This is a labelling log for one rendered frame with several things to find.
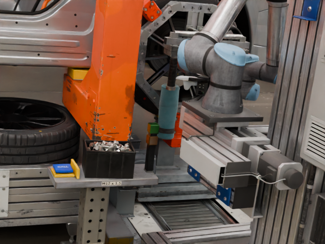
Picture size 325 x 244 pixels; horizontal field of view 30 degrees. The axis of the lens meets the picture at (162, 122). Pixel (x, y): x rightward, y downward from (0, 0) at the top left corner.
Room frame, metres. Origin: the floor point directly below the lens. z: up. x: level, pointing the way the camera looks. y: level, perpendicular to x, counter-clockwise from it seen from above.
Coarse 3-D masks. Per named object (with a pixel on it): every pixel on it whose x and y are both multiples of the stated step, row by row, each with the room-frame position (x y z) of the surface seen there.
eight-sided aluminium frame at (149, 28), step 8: (168, 8) 2.89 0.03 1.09; (176, 8) 2.90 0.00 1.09; (184, 8) 2.92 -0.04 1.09; (192, 8) 2.94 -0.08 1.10; (200, 8) 2.97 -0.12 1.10; (208, 8) 2.98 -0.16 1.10; (160, 16) 2.87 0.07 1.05; (168, 16) 2.89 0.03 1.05; (152, 24) 2.86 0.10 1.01; (160, 24) 2.87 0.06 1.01; (144, 32) 2.84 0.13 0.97; (152, 32) 2.86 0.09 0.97; (232, 32) 3.02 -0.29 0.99; (144, 40) 2.84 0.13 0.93; (144, 48) 2.85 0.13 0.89; (144, 56) 2.85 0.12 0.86; (144, 64) 2.85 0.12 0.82; (136, 72) 2.84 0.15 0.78; (136, 80) 2.84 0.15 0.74; (144, 80) 2.85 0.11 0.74; (144, 88) 2.86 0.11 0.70; (152, 88) 2.87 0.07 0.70; (152, 96) 2.87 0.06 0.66
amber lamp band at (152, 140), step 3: (147, 135) 2.41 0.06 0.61; (147, 138) 2.41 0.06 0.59; (150, 138) 2.39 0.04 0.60; (153, 138) 2.39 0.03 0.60; (156, 138) 2.40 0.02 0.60; (147, 141) 2.40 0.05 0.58; (150, 141) 2.39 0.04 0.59; (153, 141) 2.39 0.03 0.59; (156, 141) 2.40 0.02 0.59; (150, 144) 2.39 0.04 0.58; (153, 144) 2.39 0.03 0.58; (156, 144) 2.40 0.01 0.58
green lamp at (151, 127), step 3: (150, 123) 2.40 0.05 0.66; (153, 123) 2.41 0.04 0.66; (156, 123) 2.41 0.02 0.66; (150, 126) 2.39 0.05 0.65; (153, 126) 2.39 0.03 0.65; (156, 126) 2.39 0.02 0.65; (159, 126) 2.40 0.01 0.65; (150, 129) 2.39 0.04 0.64; (153, 129) 2.39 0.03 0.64; (156, 129) 2.39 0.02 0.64; (150, 132) 2.39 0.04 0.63; (153, 132) 2.39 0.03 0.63; (156, 132) 2.40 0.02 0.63
